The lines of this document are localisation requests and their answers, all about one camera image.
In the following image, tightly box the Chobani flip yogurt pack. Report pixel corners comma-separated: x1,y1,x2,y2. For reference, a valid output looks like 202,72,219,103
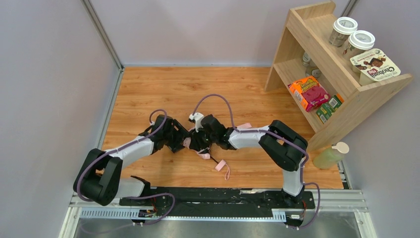
350,49,401,86

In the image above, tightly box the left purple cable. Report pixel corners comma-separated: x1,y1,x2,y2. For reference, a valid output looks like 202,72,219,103
76,109,168,202

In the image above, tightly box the green snack box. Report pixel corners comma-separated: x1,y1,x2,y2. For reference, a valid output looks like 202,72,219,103
316,94,344,124

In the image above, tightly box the left paper coffee cup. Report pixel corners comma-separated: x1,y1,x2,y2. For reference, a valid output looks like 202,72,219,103
329,17,358,47

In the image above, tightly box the purple cable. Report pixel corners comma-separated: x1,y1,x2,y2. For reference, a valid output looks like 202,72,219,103
191,94,321,230
76,109,168,202

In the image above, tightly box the pink folding umbrella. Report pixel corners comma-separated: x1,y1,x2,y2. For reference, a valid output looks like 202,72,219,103
182,125,237,180

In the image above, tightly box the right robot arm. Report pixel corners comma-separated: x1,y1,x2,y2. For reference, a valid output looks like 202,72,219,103
189,113,308,203

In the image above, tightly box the orange pink snack box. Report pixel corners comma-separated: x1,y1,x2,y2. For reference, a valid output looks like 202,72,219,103
288,76,331,112

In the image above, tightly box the wooden shelf rack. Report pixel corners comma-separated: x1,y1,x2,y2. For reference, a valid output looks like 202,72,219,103
265,1,413,151

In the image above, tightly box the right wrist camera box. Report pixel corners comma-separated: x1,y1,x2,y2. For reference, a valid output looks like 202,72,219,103
189,112,204,132

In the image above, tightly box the paper coffee cup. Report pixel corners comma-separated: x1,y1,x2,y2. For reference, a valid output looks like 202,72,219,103
342,30,375,60
329,17,358,47

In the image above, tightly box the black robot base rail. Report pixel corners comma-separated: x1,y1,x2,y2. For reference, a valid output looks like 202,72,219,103
78,185,315,227

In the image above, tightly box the right paper coffee cup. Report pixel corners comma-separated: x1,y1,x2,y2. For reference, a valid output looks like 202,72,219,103
342,30,375,60

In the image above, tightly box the yellow-green juice bottle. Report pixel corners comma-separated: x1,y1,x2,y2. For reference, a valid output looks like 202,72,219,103
313,142,350,170

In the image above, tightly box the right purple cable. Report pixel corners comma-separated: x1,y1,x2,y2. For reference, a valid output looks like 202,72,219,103
191,94,321,230

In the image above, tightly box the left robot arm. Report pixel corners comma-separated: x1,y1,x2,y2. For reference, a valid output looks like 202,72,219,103
73,115,189,206

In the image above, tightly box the glass jar on shelf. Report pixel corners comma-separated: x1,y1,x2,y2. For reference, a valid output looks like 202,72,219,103
301,52,322,79

